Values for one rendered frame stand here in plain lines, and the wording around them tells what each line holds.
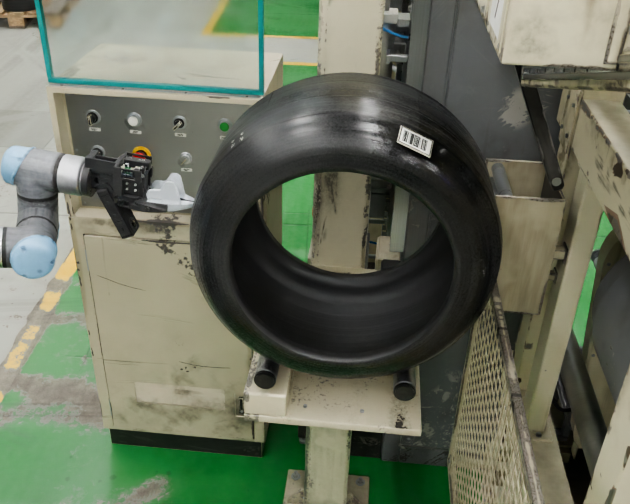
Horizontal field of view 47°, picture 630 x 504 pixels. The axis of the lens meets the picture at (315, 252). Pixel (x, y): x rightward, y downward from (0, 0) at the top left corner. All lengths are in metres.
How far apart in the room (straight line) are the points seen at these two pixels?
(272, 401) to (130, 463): 1.15
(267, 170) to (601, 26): 0.57
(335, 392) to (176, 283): 0.71
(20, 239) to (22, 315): 1.97
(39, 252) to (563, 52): 0.91
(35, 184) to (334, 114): 0.59
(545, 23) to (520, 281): 0.90
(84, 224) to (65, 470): 0.89
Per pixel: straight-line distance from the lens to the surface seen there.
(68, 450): 2.69
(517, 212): 1.60
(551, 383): 1.91
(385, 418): 1.56
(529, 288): 1.71
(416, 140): 1.19
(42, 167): 1.44
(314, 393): 1.60
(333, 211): 1.66
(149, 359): 2.34
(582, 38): 0.90
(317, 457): 2.16
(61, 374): 2.99
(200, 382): 2.35
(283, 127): 1.21
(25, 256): 1.36
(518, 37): 0.89
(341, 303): 1.65
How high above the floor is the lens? 1.89
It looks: 32 degrees down
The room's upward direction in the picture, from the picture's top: 2 degrees clockwise
